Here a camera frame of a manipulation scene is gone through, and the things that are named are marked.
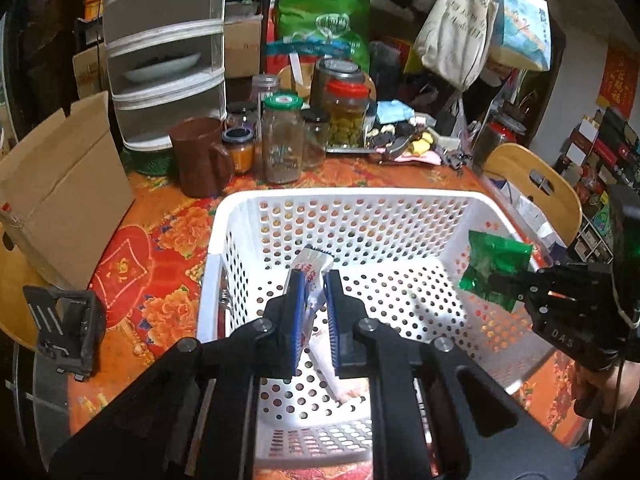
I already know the glass jar with green lid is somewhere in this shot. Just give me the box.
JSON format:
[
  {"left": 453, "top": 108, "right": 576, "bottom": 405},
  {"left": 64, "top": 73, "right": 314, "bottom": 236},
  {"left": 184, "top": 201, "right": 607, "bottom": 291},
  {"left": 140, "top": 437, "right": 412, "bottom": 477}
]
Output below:
[{"left": 261, "top": 93, "right": 306, "bottom": 185}]

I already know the green plastic bag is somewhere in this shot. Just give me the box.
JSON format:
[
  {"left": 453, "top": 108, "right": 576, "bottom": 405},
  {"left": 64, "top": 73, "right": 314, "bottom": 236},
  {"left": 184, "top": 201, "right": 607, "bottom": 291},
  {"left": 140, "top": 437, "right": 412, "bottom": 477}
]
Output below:
[{"left": 273, "top": 0, "right": 371, "bottom": 77}]

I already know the red wall poster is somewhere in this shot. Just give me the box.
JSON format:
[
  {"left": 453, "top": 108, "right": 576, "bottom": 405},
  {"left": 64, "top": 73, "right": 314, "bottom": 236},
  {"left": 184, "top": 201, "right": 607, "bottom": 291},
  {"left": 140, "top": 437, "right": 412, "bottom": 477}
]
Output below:
[{"left": 597, "top": 46, "right": 640, "bottom": 109}]

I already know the green snack packet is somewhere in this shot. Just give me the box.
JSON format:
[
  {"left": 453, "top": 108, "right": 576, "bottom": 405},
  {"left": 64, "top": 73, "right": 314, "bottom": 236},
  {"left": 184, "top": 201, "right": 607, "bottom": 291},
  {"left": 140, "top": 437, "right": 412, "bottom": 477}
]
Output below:
[{"left": 459, "top": 230, "right": 534, "bottom": 312}]

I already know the tray of snacks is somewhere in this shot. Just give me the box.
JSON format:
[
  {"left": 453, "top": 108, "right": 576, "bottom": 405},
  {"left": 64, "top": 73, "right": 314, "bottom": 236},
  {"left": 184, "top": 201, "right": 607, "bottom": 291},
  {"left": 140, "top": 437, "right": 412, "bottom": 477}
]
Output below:
[{"left": 327, "top": 119, "right": 437, "bottom": 157}]

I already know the small glass jar black lid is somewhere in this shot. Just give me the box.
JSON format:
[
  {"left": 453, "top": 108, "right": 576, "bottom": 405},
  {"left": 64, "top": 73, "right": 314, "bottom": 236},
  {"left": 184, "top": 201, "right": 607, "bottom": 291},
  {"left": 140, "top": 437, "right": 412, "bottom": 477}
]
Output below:
[{"left": 301, "top": 110, "right": 331, "bottom": 169}]

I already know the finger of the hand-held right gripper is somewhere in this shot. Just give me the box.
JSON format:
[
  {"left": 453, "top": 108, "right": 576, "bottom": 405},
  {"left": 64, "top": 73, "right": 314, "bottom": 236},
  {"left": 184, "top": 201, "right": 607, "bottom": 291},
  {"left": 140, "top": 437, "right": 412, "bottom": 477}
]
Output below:
[{"left": 487, "top": 269, "right": 541, "bottom": 304}]

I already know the orange floral tablecloth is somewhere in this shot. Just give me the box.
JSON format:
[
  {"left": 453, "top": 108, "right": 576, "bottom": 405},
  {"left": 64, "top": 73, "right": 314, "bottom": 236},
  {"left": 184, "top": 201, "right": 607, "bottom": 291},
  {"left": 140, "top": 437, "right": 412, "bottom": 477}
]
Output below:
[{"left": 65, "top": 7, "right": 593, "bottom": 480}]

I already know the white snack packet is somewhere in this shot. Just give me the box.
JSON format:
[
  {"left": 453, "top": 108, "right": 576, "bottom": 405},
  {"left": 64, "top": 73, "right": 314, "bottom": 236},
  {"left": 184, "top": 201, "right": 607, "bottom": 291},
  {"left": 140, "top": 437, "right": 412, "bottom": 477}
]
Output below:
[{"left": 284, "top": 245, "right": 369, "bottom": 404}]

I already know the light blue cloth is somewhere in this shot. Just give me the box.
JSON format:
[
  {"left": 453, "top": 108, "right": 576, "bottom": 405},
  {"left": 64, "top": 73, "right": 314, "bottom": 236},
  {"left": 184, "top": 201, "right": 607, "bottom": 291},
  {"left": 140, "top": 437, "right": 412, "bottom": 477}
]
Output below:
[{"left": 375, "top": 100, "right": 416, "bottom": 124}]

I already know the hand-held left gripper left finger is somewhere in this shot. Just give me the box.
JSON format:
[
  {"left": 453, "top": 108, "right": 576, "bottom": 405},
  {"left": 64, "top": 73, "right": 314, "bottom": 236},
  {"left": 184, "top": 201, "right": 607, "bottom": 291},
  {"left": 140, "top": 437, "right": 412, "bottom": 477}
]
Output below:
[{"left": 47, "top": 268, "right": 314, "bottom": 480}]

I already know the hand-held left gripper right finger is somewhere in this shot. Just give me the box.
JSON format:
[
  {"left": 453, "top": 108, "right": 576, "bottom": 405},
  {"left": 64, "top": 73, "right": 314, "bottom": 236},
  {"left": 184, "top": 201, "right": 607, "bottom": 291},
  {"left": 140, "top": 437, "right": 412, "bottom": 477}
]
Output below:
[{"left": 322, "top": 269, "right": 582, "bottom": 480}]

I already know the pink packet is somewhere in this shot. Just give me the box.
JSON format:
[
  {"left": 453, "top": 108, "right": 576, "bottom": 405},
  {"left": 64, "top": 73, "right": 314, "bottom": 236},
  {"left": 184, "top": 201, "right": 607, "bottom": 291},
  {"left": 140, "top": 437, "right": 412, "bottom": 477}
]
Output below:
[{"left": 394, "top": 152, "right": 444, "bottom": 166}]

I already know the brown plastic mug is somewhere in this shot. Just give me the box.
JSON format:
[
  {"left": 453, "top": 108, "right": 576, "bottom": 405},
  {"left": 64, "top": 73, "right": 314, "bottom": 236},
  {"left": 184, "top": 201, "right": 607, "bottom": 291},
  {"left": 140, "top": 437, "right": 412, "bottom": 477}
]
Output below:
[{"left": 167, "top": 116, "right": 236, "bottom": 199}]

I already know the large dark glass jar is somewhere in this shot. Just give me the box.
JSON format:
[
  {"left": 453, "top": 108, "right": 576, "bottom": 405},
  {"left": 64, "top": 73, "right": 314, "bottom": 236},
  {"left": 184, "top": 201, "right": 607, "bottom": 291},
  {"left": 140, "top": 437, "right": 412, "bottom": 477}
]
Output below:
[{"left": 310, "top": 58, "right": 369, "bottom": 111}]

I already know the grey fabric hanging shelf organizer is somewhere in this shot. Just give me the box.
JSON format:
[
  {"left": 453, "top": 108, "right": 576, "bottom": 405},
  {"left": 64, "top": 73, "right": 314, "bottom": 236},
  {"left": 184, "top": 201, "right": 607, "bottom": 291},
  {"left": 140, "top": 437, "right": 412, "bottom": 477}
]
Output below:
[{"left": 102, "top": 0, "right": 229, "bottom": 154}]

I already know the pickle jar with red lid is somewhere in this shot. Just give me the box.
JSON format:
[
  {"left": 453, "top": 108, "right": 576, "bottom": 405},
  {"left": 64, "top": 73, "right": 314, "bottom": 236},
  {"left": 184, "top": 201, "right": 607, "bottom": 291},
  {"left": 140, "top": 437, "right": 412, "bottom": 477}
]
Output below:
[{"left": 325, "top": 80, "right": 370, "bottom": 150}]

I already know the clear empty glass jar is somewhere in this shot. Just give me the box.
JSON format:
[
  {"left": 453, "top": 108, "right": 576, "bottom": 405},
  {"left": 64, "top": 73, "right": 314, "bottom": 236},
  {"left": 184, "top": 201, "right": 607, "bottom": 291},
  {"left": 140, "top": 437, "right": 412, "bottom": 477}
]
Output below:
[{"left": 251, "top": 74, "right": 280, "bottom": 112}]

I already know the blue printed tote bag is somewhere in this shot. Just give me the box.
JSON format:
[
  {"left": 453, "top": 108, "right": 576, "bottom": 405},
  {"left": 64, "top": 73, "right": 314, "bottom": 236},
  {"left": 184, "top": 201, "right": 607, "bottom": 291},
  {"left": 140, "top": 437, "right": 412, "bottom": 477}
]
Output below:
[{"left": 488, "top": 0, "right": 553, "bottom": 72}]

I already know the open cardboard box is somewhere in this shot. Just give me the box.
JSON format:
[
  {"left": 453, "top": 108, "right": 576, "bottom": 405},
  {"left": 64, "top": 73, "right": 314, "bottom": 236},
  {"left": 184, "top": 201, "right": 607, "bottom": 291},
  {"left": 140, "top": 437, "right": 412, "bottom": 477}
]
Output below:
[{"left": 0, "top": 91, "right": 136, "bottom": 291}]

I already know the orange jar with dark lid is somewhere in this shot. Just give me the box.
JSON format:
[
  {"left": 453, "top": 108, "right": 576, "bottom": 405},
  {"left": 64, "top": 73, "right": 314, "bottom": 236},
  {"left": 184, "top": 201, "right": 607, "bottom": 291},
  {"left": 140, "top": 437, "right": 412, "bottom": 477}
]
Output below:
[{"left": 221, "top": 127, "right": 254, "bottom": 175}]

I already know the black metal bracket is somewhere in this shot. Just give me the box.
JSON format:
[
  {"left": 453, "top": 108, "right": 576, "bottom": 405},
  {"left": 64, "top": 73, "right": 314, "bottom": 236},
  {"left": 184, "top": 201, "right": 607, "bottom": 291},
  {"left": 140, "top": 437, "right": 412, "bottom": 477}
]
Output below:
[{"left": 22, "top": 285, "right": 107, "bottom": 382}]

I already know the white bowl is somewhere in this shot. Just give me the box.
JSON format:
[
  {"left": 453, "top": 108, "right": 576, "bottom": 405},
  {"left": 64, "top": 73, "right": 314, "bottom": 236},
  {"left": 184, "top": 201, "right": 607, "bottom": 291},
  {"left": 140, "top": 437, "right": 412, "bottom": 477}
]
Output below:
[{"left": 122, "top": 52, "right": 203, "bottom": 84}]

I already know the beige canvas tote bag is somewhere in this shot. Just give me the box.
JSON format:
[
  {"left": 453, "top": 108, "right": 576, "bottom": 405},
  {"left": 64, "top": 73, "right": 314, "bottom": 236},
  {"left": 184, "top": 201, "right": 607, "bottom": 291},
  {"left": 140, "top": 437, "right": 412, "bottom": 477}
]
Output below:
[{"left": 413, "top": 0, "right": 500, "bottom": 92}]

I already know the white perforated plastic basket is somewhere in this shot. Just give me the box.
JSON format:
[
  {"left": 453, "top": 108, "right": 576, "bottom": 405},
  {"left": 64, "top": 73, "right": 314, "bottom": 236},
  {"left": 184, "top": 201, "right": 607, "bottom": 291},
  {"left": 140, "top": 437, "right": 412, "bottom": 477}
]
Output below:
[{"left": 196, "top": 188, "right": 559, "bottom": 467}]

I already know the low glass jar dark lid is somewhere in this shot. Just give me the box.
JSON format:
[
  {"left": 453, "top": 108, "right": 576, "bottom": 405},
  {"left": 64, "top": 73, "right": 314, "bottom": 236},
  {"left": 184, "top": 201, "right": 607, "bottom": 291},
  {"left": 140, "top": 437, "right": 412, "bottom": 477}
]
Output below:
[{"left": 227, "top": 102, "right": 260, "bottom": 134}]

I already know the wooden chair with handle hole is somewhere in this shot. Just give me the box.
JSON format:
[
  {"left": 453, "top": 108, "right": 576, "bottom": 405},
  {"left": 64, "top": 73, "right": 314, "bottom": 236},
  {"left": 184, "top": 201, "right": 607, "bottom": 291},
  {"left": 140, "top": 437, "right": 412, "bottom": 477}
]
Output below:
[{"left": 482, "top": 143, "right": 584, "bottom": 249}]

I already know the round wooden stool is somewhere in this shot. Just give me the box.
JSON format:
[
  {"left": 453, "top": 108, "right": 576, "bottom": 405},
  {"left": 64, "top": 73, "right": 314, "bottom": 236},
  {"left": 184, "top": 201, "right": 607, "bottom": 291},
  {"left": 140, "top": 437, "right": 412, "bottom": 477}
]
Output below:
[{"left": 0, "top": 232, "right": 61, "bottom": 352}]

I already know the shelf of boxed goods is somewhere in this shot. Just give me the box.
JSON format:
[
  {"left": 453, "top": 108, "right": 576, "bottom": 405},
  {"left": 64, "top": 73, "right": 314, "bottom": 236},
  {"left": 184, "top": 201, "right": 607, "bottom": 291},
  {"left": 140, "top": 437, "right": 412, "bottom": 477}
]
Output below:
[{"left": 552, "top": 107, "right": 640, "bottom": 262}]

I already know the person's right hand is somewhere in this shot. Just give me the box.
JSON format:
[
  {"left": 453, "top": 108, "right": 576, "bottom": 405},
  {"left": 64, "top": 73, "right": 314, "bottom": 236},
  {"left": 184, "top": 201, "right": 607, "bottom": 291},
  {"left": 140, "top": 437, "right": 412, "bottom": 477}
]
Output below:
[{"left": 574, "top": 359, "right": 640, "bottom": 432}]

